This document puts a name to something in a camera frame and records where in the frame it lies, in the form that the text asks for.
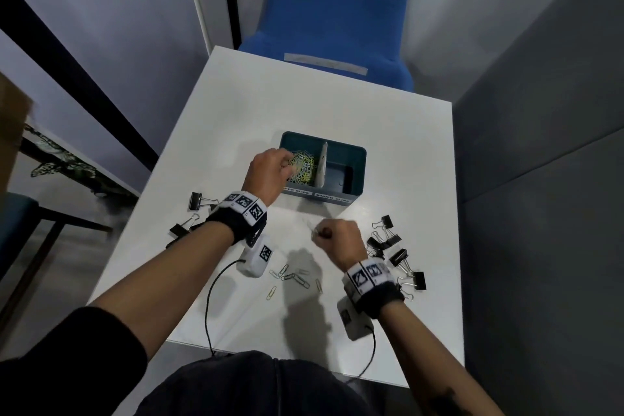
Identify black right camera cable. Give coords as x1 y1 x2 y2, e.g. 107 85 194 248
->
341 322 378 385

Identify side table with leaf pattern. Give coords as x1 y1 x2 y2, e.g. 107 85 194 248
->
19 123 141 201

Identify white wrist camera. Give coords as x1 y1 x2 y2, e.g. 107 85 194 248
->
337 294 376 343
236 233 276 279

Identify person's black clothing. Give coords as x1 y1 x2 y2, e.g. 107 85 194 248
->
0 305 379 416

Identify left wristband with marker tags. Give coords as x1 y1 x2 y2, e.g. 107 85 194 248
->
204 190 268 246

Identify pile of coloured paper clips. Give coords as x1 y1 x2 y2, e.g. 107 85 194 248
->
265 149 333 304

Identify group of black binder clips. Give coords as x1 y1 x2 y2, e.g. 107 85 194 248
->
365 214 426 304
164 191 221 250

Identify brown cardboard box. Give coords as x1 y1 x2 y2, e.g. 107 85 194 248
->
0 71 36 193

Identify person's right hand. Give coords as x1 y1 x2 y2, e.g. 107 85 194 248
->
311 219 368 273

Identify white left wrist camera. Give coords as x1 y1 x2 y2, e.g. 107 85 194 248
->
236 233 276 279

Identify black left camera cable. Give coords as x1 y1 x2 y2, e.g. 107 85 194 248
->
204 258 248 358

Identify blue chair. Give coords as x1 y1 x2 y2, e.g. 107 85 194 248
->
239 0 416 93

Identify person's left forearm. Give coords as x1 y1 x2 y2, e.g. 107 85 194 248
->
90 220 236 361

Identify teal divided organizer box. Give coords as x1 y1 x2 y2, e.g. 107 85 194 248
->
278 131 368 207

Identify person's right forearm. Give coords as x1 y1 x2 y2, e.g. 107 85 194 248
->
378 301 506 416

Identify teal stool with black frame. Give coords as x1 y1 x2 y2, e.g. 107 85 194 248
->
0 192 114 333

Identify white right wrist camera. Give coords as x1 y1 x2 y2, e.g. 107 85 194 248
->
337 294 376 343

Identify black camera cable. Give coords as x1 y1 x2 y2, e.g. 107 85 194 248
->
204 258 248 358
341 322 378 385

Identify person's left hand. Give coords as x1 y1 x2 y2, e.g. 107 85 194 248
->
242 147 296 207

